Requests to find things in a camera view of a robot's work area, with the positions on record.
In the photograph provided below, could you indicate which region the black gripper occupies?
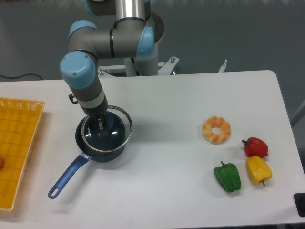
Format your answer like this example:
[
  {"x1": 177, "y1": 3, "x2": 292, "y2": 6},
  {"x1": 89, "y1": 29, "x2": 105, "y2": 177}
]
[{"x1": 81, "y1": 104, "x2": 110, "y2": 137}]

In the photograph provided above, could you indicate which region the glass pot lid blue knob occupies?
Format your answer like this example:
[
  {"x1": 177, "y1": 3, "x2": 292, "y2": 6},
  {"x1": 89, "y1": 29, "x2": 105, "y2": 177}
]
[{"x1": 75, "y1": 105, "x2": 132, "y2": 156}]

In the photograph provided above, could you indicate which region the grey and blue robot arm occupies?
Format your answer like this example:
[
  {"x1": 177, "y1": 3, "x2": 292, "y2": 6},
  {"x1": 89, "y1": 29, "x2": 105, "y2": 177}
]
[{"x1": 60, "y1": 0, "x2": 155, "y2": 130}]

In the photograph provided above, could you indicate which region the yellow plastic basket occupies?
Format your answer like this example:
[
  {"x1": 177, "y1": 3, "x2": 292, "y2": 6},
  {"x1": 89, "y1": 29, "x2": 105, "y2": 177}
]
[{"x1": 0, "y1": 97, "x2": 45, "y2": 211}]

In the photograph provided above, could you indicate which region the green bell pepper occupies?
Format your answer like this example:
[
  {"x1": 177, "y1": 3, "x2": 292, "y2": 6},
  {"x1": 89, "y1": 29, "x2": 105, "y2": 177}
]
[{"x1": 213, "y1": 161, "x2": 241, "y2": 193}]

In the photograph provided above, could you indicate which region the red bell pepper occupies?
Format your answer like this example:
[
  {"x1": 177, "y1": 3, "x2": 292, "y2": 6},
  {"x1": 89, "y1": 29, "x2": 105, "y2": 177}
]
[{"x1": 242, "y1": 137, "x2": 269, "y2": 158}]

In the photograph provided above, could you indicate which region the yellow bell pepper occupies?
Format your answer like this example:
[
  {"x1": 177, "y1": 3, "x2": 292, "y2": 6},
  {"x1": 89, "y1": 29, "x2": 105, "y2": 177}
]
[{"x1": 246, "y1": 156, "x2": 272, "y2": 186}]

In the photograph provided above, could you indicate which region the black device at table corner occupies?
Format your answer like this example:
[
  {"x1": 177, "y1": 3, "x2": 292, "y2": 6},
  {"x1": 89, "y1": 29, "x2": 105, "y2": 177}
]
[{"x1": 294, "y1": 193, "x2": 305, "y2": 217}]

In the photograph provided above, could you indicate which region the dark pot with blue handle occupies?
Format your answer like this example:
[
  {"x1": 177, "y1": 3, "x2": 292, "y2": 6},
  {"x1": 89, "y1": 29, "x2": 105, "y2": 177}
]
[{"x1": 48, "y1": 106, "x2": 132, "y2": 199}]

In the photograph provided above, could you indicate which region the black cable on floor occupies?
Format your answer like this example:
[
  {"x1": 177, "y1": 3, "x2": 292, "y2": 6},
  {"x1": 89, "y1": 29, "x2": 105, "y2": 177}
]
[{"x1": 0, "y1": 73, "x2": 43, "y2": 81}]

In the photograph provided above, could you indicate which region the toy bread ring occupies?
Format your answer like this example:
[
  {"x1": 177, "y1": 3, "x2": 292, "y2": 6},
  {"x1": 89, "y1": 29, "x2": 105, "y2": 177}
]
[{"x1": 202, "y1": 115, "x2": 232, "y2": 145}]

